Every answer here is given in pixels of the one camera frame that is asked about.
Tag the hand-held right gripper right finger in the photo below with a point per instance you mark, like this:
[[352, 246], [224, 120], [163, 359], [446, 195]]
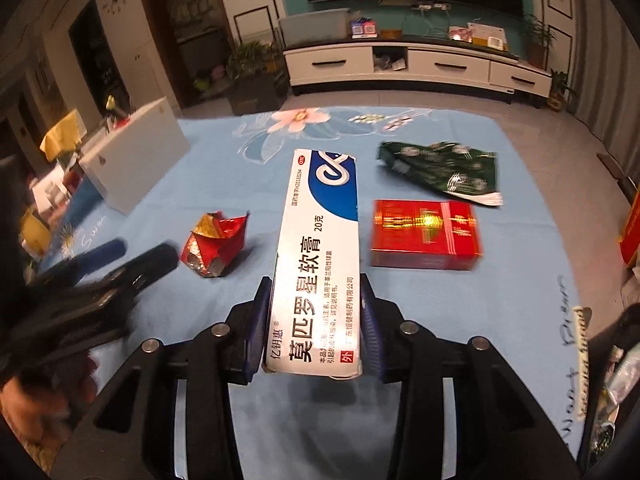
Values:
[[372, 330]]

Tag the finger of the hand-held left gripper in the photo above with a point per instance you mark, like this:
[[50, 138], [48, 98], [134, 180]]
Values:
[[145, 265], [97, 255]]

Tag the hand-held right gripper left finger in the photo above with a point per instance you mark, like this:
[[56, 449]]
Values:
[[254, 330]]

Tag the red gold wrapper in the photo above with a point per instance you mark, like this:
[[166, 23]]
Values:
[[215, 245]]

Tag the white blue ointment box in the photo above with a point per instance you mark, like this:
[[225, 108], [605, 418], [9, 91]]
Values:
[[315, 270]]

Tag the black trash bin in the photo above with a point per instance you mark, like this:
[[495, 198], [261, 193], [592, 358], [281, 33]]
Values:
[[625, 320]]

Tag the red cigarette box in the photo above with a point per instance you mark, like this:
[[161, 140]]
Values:
[[425, 235]]

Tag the yellow cloth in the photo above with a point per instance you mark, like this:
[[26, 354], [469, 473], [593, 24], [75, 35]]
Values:
[[60, 135]]

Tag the dark green patterned wrapper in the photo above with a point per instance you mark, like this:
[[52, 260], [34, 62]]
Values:
[[445, 170]]

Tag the leafy plants on dark stand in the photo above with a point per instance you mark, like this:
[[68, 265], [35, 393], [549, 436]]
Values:
[[257, 72]]

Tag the white television cabinet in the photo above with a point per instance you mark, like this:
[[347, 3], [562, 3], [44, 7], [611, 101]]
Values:
[[415, 67]]

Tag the red yellow shopping bag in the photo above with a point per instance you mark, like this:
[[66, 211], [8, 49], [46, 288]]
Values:
[[632, 232]]

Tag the grey storage box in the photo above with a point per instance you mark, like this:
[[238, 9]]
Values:
[[312, 30]]

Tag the brown floor mat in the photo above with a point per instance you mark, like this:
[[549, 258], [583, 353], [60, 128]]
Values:
[[611, 166]]

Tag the small purple boxes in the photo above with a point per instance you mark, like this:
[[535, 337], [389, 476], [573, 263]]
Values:
[[363, 29]]

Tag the small potted plant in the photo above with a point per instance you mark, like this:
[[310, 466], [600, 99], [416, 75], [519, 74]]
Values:
[[561, 91]]

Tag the cards on cabinet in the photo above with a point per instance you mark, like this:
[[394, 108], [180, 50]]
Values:
[[480, 36]]

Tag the tall potted plant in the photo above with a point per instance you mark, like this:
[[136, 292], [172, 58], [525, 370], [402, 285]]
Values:
[[539, 42]]

